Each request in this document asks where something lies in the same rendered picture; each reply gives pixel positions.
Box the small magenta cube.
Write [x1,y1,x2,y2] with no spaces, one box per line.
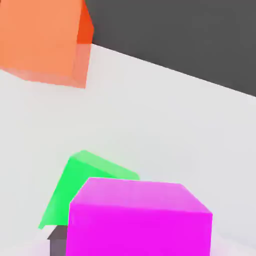
[65,176,213,256]

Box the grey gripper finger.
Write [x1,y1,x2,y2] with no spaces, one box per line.
[29,224,69,256]

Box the large orange box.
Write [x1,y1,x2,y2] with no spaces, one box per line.
[0,0,95,89]

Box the small green cube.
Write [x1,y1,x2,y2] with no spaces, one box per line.
[37,149,140,230]

